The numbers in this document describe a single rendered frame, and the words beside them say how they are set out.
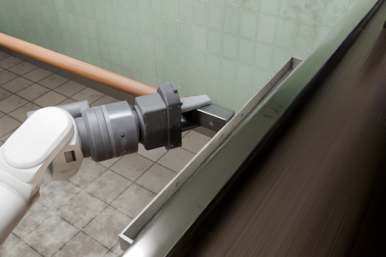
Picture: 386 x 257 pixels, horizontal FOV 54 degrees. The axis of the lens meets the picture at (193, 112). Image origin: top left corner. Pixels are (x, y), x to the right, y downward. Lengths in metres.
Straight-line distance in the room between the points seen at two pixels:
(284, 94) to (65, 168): 0.43
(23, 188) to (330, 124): 0.41
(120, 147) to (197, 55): 1.69
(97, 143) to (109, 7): 2.06
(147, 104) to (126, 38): 2.00
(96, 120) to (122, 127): 0.04
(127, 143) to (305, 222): 0.41
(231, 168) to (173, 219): 0.05
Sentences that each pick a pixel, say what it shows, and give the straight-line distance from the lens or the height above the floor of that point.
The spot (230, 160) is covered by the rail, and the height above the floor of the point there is 1.43.
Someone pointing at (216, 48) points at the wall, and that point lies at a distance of 2.16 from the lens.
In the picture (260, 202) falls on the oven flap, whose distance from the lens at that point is 0.23.
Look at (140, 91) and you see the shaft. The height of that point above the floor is 1.20.
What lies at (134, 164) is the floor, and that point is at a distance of 2.33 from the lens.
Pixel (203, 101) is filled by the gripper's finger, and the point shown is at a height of 1.22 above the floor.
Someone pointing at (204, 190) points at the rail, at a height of 1.43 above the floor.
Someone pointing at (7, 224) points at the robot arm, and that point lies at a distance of 0.57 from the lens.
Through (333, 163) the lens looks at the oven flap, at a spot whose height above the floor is 1.40.
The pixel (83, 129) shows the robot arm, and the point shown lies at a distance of 0.60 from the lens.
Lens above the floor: 1.58
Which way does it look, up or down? 35 degrees down
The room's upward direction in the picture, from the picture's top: straight up
